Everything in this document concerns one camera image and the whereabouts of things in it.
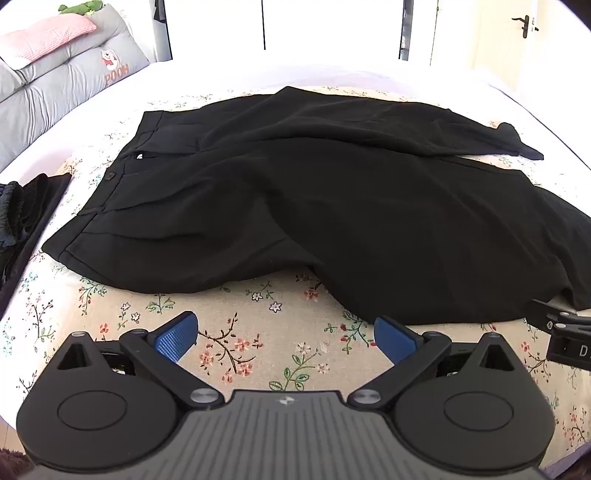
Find black folded cloth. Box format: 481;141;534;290
0;172;74;319

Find green plush toy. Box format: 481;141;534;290
58;0;103;17

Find grey padded headboard cushion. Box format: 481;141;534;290
0;2;151;171

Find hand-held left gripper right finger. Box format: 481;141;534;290
346;316;518;412

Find lever door handle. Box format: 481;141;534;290
511;15;540;41

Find sliding door wardrobe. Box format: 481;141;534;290
154;0;402;63

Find narrow shelf column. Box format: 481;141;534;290
398;0;415;62

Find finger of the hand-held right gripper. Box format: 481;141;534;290
530;298;581;330

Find dark gathered garment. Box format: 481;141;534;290
0;181;29;247

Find room door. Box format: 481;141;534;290
429;0;591;88

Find black pants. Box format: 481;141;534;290
41;85;591;326

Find floral bed sheet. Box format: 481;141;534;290
0;83;591;446

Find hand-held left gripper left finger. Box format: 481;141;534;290
57;310;223;411

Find pink pillow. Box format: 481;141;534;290
0;16;99;71

